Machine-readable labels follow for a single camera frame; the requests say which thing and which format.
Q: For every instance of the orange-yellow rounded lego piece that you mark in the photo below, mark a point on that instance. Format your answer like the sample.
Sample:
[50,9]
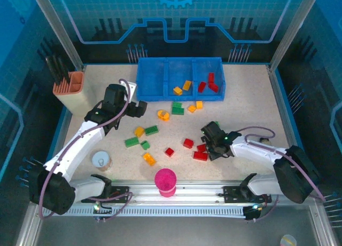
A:
[163,115]

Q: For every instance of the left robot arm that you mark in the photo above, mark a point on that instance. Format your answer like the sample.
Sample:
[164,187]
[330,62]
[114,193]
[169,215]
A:
[80,139]

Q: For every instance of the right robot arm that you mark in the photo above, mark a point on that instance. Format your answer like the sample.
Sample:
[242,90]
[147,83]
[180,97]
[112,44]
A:
[256,150]

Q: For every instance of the blue three-compartment bin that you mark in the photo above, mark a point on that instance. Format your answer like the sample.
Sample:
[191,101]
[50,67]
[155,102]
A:
[151,80]

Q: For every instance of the beige holder with orange rim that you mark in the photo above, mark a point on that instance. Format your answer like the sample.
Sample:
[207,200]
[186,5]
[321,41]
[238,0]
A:
[77,99]

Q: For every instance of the clear spice jar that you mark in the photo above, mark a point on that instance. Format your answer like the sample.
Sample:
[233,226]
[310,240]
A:
[265,141]

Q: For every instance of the pink cup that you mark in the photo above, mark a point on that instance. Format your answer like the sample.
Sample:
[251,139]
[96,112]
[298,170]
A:
[165,180]

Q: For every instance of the tin can with pull tab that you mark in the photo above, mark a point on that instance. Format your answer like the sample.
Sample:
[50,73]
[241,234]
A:
[101,161]

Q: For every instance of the small black electronics box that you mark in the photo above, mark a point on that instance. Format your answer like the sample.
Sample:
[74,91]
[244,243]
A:
[253,210]
[97,207]

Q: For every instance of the grey metal lower tray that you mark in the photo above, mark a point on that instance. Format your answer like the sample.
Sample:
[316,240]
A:
[171,232]

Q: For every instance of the round pale disc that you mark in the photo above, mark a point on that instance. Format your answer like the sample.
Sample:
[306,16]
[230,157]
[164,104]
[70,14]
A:
[288,241]

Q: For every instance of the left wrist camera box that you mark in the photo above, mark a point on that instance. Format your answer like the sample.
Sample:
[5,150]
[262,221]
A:
[131,87]

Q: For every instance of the aluminium front rail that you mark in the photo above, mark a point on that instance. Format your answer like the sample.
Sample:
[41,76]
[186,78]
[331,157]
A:
[197,192]

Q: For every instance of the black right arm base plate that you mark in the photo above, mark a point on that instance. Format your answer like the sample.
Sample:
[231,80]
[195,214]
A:
[231,194]

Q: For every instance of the aluminium side rail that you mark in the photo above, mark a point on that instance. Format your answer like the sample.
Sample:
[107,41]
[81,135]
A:
[282,107]

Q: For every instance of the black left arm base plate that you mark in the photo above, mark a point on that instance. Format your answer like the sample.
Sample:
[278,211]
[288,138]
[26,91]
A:
[120,192]

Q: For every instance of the aluminium frame post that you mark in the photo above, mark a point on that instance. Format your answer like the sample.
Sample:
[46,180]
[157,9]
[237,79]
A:
[57,30]
[294,30]

